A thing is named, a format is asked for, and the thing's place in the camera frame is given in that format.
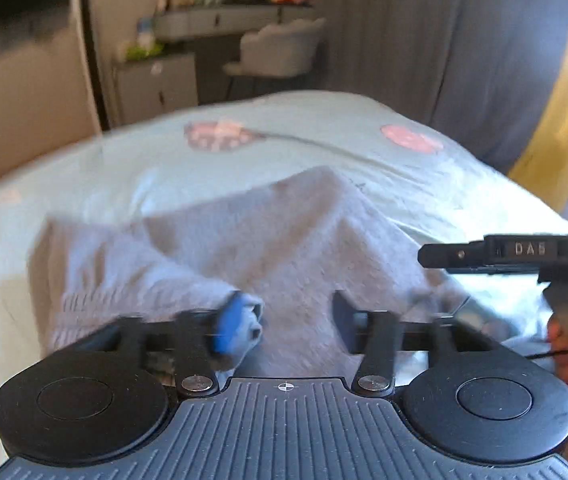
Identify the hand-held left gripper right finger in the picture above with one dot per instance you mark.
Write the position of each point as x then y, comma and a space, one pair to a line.
345, 322

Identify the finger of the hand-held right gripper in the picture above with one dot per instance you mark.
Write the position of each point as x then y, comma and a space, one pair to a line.
449, 256

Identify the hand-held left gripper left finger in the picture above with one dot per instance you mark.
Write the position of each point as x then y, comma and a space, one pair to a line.
231, 322

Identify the person's right hand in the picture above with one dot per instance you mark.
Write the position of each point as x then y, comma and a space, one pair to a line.
561, 342

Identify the yellow curtain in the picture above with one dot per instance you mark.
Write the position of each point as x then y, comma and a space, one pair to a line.
559, 110

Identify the bed with light blue sheet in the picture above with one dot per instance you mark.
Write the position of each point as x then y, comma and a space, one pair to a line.
113, 170

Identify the grey curtain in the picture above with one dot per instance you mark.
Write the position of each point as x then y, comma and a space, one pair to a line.
414, 50

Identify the grey bedside cabinet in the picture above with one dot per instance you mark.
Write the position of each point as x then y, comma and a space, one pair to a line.
163, 85

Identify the white shell chair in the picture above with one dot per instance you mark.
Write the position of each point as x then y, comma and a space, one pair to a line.
279, 50

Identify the green item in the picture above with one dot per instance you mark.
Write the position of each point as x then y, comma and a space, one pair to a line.
143, 51

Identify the white bottle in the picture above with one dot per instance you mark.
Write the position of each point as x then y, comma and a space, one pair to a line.
146, 32

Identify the grey dressing table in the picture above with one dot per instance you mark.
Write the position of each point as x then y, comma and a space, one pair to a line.
203, 20

